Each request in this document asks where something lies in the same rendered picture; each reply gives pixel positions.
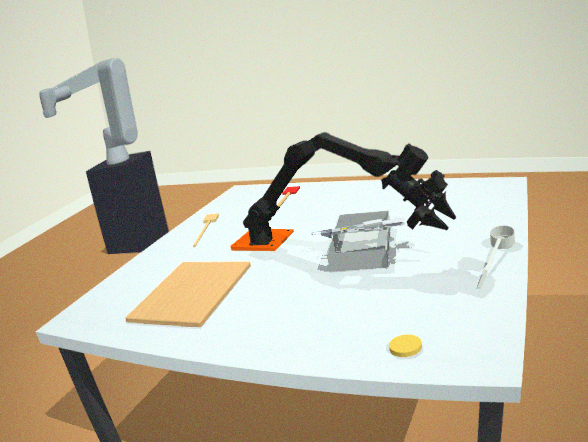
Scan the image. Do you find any yellow flat disc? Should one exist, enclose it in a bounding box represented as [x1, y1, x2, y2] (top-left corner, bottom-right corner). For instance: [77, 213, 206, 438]
[389, 334, 422, 357]

